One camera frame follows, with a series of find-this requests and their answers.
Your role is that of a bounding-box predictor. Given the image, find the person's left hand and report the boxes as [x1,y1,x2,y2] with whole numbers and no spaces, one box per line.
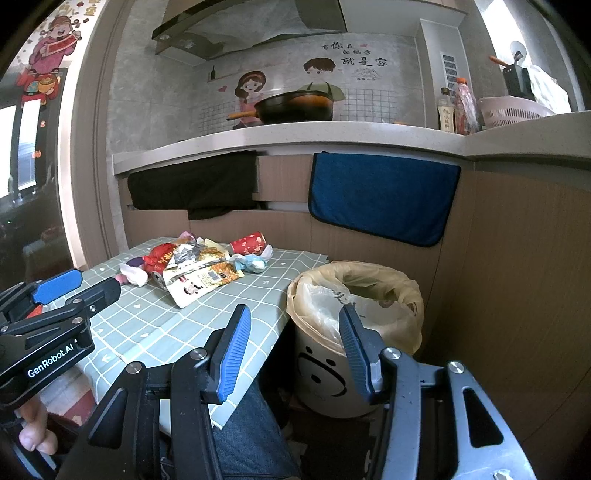
[17,395,58,455]

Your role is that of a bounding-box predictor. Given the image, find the foil snack wrapper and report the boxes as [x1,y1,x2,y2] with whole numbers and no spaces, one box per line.
[161,238,243,308]

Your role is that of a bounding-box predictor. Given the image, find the sauce bottle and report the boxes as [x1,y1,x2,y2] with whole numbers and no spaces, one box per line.
[437,87,456,133]

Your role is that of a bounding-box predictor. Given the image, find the black utensil holder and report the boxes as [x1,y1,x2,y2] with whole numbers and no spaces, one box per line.
[489,50,536,101]

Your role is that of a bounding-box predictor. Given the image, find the beige plastic bin liner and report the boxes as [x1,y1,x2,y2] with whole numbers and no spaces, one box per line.
[287,261,425,355]

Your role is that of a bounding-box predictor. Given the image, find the person's jeans leg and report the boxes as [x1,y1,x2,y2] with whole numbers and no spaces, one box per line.
[158,377,302,480]

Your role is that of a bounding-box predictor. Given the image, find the red patterned paper cup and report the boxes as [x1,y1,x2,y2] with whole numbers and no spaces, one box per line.
[229,231,267,255]

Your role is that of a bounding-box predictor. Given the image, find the pink plastic basket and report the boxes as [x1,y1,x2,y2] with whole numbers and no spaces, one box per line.
[478,96,554,129]

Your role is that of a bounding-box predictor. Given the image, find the blue white crumpled wrapper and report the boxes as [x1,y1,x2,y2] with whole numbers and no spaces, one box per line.
[229,245,273,274]

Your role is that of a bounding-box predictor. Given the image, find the orange capped drink bottle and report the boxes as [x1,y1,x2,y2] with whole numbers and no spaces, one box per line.
[454,77,480,135]

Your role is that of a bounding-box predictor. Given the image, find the black cloth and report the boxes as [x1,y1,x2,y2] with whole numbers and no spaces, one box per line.
[127,150,257,220]

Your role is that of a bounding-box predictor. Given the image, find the black wok with handle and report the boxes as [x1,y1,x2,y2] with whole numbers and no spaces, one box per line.
[226,90,334,125]

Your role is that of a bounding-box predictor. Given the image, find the white smiley trash bin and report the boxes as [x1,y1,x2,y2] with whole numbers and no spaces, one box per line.
[291,317,378,419]

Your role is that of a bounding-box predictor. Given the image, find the red drink can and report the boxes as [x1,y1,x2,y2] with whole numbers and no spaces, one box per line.
[142,242,177,276]

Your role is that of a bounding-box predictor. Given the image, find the blue towel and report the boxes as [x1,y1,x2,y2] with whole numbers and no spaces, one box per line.
[308,152,462,248]

